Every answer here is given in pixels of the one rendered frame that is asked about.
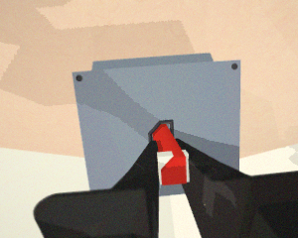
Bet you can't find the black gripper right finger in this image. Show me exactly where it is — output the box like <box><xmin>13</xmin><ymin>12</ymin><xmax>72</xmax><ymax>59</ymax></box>
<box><xmin>175</xmin><ymin>139</ymin><xmax>298</xmax><ymax>238</ymax></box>

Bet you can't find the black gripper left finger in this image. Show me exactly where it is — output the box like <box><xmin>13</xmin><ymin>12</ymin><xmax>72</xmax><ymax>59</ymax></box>
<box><xmin>33</xmin><ymin>140</ymin><xmax>159</xmax><ymax>238</ymax></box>

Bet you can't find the grey sloped panel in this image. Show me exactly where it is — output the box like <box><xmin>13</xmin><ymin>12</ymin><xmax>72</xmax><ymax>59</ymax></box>
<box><xmin>73</xmin><ymin>53</ymin><xmax>241</xmax><ymax>189</ymax></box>

